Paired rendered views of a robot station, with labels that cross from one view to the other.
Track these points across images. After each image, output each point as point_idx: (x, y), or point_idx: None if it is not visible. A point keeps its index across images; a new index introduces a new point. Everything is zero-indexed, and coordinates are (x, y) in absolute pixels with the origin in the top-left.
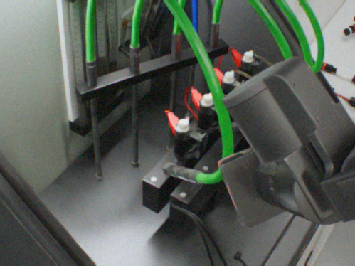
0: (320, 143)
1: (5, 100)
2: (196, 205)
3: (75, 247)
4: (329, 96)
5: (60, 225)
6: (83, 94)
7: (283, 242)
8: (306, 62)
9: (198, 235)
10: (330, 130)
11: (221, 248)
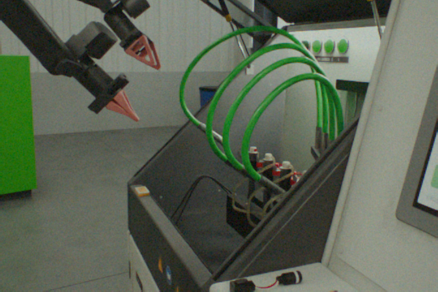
0: None
1: (311, 128)
2: (231, 214)
3: (198, 114)
4: None
5: (206, 107)
6: (311, 146)
7: (166, 219)
8: None
9: (230, 254)
10: None
11: (209, 257)
